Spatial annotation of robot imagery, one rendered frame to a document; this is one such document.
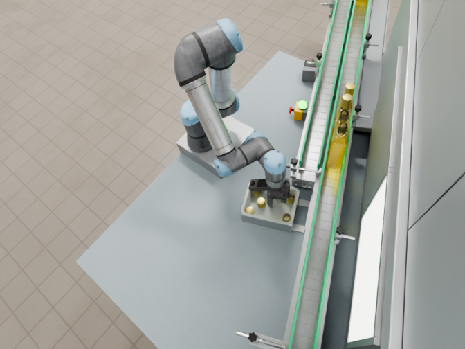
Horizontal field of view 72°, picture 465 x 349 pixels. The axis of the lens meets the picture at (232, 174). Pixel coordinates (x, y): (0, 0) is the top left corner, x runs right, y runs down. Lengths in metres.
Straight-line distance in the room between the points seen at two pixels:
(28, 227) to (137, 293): 1.60
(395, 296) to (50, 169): 2.77
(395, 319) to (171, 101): 2.60
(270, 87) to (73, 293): 1.84
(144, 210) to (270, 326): 0.76
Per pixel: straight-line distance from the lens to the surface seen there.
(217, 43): 1.08
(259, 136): 1.18
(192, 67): 1.07
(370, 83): 1.75
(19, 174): 3.25
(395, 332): 0.73
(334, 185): 1.38
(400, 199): 0.82
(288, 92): 1.85
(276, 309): 1.35
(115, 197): 2.64
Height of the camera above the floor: 2.10
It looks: 60 degrees down
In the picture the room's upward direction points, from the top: 15 degrees counter-clockwise
